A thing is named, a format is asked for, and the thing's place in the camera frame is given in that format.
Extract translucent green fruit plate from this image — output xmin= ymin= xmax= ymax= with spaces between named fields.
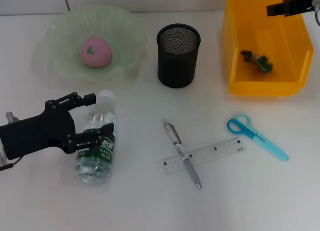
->
xmin=31 ymin=4 xmax=150 ymax=87

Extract blue scissors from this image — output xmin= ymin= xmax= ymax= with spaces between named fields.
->
xmin=226 ymin=112 xmax=290 ymax=162

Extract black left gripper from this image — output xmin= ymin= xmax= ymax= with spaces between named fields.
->
xmin=0 ymin=91 xmax=116 ymax=161

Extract grey left gripper cable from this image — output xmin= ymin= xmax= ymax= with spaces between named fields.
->
xmin=0 ymin=111 xmax=25 ymax=172

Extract green plastic wrapper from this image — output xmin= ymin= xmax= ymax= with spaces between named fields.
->
xmin=240 ymin=49 xmax=275 ymax=73

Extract white grey click pen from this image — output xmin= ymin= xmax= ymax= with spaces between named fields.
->
xmin=162 ymin=118 xmax=203 ymax=190

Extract black mesh pen holder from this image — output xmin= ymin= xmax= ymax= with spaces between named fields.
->
xmin=156 ymin=23 xmax=202 ymax=89

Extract pink toy peach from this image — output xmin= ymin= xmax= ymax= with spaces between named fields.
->
xmin=80 ymin=35 xmax=113 ymax=69

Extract yellow plastic bin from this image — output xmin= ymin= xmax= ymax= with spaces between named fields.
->
xmin=221 ymin=0 xmax=315 ymax=97

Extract green label water bottle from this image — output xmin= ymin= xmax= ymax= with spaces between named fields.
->
xmin=73 ymin=89 xmax=119 ymax=186

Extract clear plastic ruler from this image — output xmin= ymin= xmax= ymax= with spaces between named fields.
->
xmin=161 ymin=137 xmax=247 ymax=175

